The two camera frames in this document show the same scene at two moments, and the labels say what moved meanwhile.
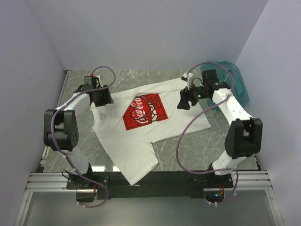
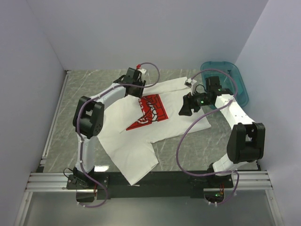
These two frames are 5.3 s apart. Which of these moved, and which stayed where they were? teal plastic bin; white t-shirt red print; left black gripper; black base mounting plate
Moved: left black gripper
Stayed: white t-shirt red print; teal plastic bin; black base mounting plate
